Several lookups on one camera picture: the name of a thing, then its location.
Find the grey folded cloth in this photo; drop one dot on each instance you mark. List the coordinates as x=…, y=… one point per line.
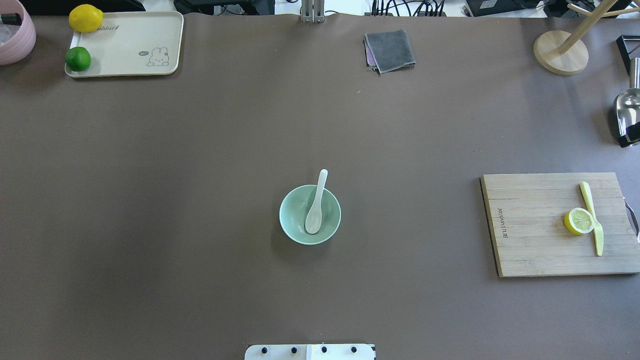
x=392, y=50

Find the cream rabbit print tray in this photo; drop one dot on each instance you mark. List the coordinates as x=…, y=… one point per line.
x=132, y=44

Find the white ceramic spoon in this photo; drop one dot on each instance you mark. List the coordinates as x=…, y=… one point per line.
x=313, y=220

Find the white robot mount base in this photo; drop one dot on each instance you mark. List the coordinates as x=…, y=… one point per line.
x=317, y=351

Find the bamboo cutting board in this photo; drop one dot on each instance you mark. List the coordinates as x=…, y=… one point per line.
x=525, y=214

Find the yellow plastic knife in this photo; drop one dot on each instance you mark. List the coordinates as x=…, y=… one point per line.
x=598, y=231

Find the light green ceramic bowl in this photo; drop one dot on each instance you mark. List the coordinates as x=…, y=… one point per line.
x=295, y=207

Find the pink cloth under grey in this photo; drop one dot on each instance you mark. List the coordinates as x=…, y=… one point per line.
x=370, y=59

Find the metal scoop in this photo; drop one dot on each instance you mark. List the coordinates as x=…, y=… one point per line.
x=627, y=109

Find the wooden mug tree stand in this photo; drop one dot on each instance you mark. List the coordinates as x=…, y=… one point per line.
x=563, y=53

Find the pink ribbed bowl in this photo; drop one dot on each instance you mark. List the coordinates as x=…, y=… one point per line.
x=22, y=42

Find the halved yellow lemon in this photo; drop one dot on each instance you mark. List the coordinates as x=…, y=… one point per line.
x=578, y=221

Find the green lime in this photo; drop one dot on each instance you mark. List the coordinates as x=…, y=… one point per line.
x=78, y=59

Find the whole yellow lemon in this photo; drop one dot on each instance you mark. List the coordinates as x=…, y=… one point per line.
x=85, y=18

